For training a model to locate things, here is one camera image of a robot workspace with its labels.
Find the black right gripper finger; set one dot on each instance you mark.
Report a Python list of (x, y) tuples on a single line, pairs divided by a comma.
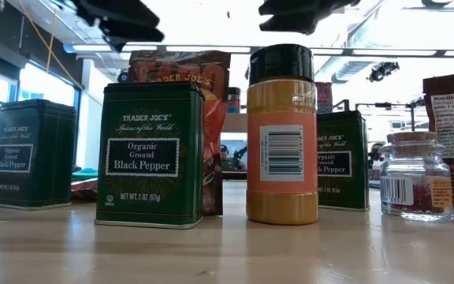
[(298, 7), (294, 24)]

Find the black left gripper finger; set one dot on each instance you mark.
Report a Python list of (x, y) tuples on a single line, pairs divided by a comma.
[(132, 33), (120, 12)]

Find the brown orange Trader Joe's packet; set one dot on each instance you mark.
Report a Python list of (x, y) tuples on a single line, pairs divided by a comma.
[(183, 65)]

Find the black lid reddish spice jar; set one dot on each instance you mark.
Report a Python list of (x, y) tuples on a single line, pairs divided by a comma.
[(233, 100)]

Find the orange label black lid jar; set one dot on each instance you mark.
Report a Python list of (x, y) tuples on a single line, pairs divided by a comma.
[(282, 158)]

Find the green black pepper tin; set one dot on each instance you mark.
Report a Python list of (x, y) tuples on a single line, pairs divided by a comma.
[(150, 158), (34, 154), (343, 165)]

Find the orange taco seasoning packet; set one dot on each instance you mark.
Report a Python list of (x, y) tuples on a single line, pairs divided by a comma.
[(85, 190)]

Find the small cork lid glass jar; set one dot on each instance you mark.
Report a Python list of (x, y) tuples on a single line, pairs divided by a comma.
[(414, 185)]

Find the black background robot arm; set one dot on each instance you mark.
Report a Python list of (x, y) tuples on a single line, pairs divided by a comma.
[(240, 154)]

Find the wooden shelf with black legs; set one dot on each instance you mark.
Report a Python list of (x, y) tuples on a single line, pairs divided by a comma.
[(235, 123)]

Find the black ceiling spotlights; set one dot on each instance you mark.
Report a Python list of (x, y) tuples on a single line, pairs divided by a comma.
[(382, 71)]

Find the black background rig stand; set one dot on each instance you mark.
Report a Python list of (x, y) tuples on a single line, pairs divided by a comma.
[(383, 105)]

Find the person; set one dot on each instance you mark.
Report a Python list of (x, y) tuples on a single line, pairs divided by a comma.
[(224, 153), (373, 152)]

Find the black round hanging camera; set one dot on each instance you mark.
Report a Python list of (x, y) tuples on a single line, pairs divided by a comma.
[(122, 76)]

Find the silver ventilation duct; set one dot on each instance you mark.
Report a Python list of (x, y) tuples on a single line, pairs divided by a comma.
[(349, 71)]

